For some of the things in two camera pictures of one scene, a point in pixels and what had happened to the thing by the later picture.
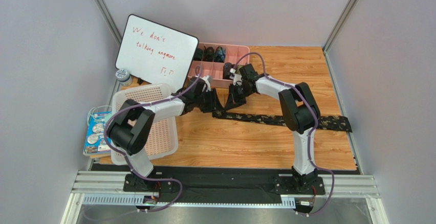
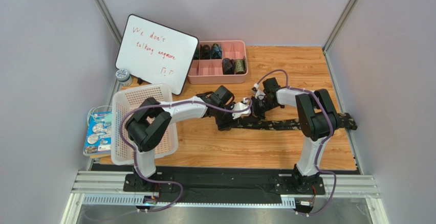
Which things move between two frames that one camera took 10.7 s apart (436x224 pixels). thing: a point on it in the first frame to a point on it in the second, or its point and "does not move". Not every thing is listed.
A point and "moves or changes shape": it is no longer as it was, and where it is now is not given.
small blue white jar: [124, 77] does not move
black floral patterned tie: [341, 123] moves or changes shape
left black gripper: [211, 100] to [226, 120]
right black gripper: [236, 94] to [260, 107]
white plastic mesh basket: [164, 138] does not move
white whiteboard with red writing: [155, 53] does not move
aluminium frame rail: [88, 182] does not move
